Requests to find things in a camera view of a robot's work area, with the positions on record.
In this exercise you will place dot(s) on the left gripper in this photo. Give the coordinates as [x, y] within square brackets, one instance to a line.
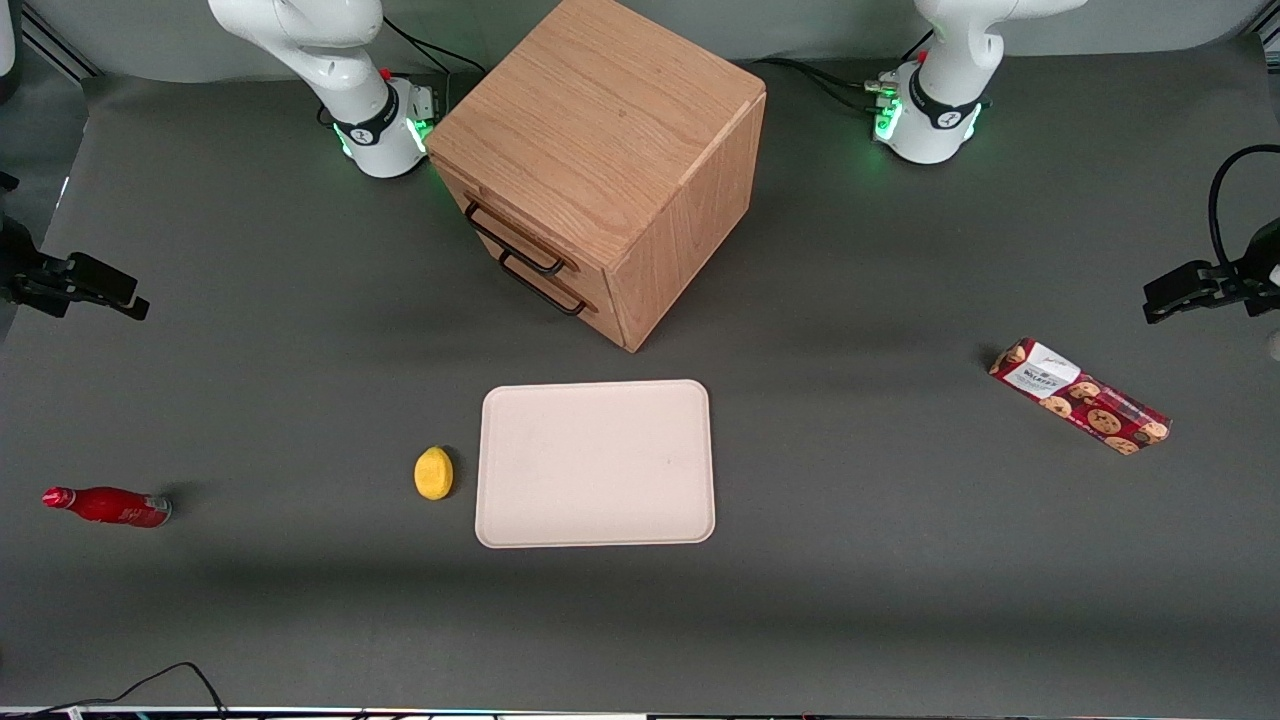
[1243, 276]

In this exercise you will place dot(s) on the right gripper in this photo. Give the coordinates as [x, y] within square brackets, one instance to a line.
[22, 272]

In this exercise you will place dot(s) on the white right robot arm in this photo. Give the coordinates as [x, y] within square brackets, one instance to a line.
[350, 70]

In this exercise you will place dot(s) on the dark grey table mat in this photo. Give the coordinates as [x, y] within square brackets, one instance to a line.
[900, 560]

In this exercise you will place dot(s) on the red cookie box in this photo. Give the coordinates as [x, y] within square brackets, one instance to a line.
[1085, 398]

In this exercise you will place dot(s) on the red soda bottle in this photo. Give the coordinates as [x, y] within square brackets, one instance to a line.
[110, 505]

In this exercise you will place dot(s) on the beige rectangular tray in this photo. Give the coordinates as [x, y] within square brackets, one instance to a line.
[595, 465]

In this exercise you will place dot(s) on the yellow lemon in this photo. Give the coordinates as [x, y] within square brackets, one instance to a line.
[433, 474]

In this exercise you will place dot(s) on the oak wooden drawer cabinet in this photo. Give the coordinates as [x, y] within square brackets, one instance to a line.
[600, 110]

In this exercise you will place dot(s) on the aluminium frame rail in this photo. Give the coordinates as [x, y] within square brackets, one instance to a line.
[1268, 38]
[60, 45]

